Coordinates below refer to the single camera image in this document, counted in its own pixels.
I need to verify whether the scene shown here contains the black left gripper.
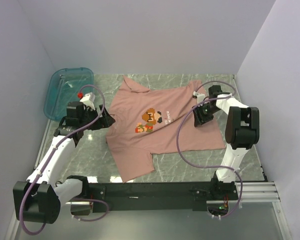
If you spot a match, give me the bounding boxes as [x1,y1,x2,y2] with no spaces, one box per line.
[79,104,115,131]

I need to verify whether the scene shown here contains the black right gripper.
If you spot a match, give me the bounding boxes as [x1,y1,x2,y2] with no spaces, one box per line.
[192,103,221,128]

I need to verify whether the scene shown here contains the pink t shirt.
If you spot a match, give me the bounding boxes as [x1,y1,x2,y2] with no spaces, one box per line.
[105,76,225,183]

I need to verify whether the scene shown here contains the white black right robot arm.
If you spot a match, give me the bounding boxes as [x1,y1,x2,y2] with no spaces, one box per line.
[192,85,260,200]

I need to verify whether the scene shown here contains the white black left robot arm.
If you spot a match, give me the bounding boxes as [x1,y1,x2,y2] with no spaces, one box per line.
[12,101,115,224]

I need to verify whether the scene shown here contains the teal transparent plastic bin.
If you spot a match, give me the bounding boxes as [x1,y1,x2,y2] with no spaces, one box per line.
[43,67,94,122]

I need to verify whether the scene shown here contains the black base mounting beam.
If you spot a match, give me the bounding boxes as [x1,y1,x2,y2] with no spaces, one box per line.
[71,180,240,211]

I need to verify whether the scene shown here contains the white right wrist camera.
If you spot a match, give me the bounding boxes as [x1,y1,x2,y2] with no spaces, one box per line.
[192,91,206,104]

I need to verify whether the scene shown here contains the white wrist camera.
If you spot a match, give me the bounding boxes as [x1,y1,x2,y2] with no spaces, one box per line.
[192,91,206,104]
[77,92,96,109]

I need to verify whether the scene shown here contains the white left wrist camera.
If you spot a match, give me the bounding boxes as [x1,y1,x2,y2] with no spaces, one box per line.
[77,92,96,109]

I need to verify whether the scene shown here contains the aluminium frame rail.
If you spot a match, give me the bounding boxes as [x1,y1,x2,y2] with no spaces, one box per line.
[12,181,282,208]

